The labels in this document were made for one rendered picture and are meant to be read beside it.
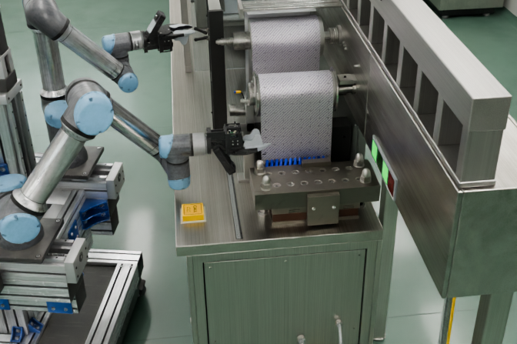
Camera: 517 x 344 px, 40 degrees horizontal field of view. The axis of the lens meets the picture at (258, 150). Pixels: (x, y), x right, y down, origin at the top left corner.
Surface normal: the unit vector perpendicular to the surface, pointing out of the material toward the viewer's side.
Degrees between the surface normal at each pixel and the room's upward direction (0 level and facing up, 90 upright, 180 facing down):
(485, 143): 90
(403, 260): 0
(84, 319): 0
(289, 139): 90
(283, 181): 0
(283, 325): 90
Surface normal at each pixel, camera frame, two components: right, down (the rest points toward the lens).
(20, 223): 0.33, 0.57
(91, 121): 0.48, 0.36
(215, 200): -0.01, -0.86
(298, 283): 0.11, 0.51
